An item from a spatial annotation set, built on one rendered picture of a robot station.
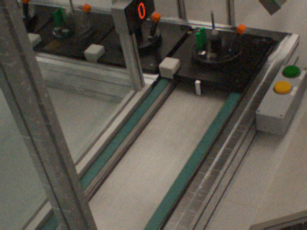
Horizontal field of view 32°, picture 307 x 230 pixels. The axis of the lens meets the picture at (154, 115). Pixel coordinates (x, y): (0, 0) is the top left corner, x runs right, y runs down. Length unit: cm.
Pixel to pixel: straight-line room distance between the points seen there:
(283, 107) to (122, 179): 42
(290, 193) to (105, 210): 42
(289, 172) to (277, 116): 13
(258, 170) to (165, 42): 50
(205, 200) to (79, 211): 51
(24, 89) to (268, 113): 87
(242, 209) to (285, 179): 13
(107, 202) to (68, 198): 60
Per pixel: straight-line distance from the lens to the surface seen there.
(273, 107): 131
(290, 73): 140
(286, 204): 123
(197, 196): 113
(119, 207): 119
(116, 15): 124
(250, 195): 125
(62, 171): 59
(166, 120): 137
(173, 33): 161
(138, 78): 139
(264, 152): 134
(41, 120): 54
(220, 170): 117
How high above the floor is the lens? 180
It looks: 40 degrees down
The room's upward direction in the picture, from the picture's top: 11 degrees counter-clockwise
